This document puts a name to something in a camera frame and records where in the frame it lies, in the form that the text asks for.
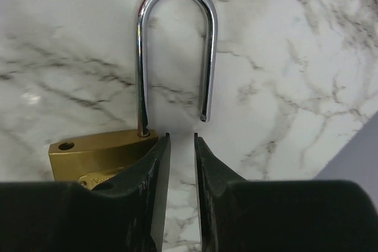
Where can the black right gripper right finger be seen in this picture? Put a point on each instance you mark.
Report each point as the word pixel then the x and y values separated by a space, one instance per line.
pixel 241 215

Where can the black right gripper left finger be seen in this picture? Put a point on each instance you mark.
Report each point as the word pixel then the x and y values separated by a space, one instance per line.
pixel 124 213

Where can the brass padlock long shackle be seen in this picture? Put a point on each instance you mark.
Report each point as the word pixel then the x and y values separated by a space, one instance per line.
pixel 93 159

